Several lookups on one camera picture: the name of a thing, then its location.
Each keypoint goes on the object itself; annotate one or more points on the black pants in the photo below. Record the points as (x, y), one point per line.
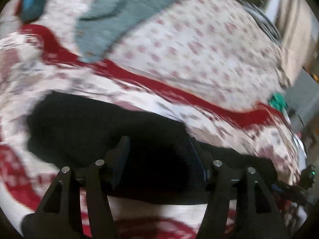
(150, 158)

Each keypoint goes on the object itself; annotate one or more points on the white floral quilt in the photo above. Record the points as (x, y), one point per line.
(212, 49)

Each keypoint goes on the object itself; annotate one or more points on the green cloth item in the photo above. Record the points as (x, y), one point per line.
(277, 102)

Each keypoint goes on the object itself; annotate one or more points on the grey striped cloth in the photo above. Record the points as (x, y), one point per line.
(263, 22)

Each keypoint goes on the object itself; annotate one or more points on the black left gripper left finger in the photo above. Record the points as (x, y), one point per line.
(59, 212)

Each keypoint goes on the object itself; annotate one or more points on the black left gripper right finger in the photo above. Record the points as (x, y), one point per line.
(256, 213)

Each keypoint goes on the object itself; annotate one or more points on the red and white plush blanket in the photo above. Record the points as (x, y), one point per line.
(33, 64)

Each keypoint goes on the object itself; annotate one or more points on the beige curtain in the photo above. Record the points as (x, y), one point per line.
(298, 28)

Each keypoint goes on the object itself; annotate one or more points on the blue folded cloth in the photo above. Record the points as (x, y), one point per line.
(31, 10)

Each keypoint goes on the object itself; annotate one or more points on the teal fleece jacket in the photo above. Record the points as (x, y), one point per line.
(107, 21)

